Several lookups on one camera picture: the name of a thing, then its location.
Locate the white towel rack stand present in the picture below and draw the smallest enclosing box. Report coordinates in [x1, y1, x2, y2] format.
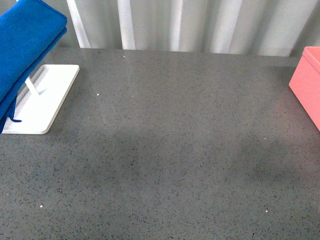
[2, 64, 80, 135]

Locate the blue microfiber cloth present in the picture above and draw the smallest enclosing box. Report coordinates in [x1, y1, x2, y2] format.
[0, 0, 68, 129]

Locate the white pleated curtain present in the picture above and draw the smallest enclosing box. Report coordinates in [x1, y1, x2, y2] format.
[56, 0, 320, 57]

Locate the pink plastic box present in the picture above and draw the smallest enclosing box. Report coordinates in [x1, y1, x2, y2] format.
[289, 46, 320, 128]

